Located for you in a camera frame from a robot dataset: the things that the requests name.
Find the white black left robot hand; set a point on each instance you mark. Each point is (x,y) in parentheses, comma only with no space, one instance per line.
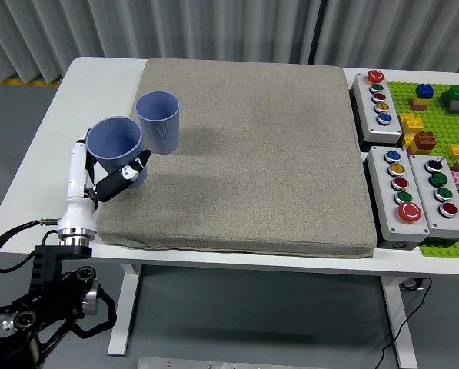
(77,180)

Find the white table leg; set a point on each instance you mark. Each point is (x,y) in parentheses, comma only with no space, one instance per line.
(400,326)
(123,307)

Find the grey-brown fabric mat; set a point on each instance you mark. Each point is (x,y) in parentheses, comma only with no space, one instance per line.
(252,161)

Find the grey pleated curtain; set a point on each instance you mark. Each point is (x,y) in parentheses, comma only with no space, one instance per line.
(213,27)

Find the blue ribbed plastic cup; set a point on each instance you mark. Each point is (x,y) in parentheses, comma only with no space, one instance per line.
(114,138)
(163,130)

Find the yellow floor tape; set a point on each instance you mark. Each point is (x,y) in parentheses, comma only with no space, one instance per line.
(54,80)

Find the blue toy brick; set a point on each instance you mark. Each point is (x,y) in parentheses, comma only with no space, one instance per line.
(425,91)

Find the brown toy brick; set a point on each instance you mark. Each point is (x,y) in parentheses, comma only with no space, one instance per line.
(425,140)

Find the green toy brick baseplate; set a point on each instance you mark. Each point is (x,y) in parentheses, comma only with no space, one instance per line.
(440,123)

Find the yellow toy brick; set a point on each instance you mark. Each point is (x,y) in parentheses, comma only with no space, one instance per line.
(456,151)
(409,141)
(410,122)
(419,104)

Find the grey toy brick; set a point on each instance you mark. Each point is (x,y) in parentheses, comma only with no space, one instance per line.
(456,106)

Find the grey selector switch control box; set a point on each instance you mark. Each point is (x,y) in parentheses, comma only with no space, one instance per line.
(425,200)

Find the green toy brick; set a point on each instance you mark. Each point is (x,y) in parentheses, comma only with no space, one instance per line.
(456,93)

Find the grey five-button control box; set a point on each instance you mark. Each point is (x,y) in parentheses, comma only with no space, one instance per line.
(384,207)
(367,115)

